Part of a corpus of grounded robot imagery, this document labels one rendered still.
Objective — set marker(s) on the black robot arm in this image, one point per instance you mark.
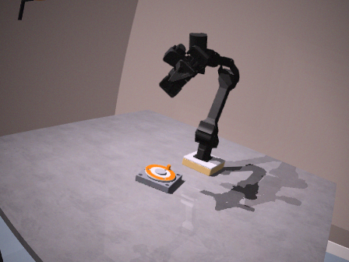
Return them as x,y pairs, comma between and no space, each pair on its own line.
206,133

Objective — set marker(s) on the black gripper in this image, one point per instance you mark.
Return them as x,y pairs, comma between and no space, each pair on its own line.
185,70

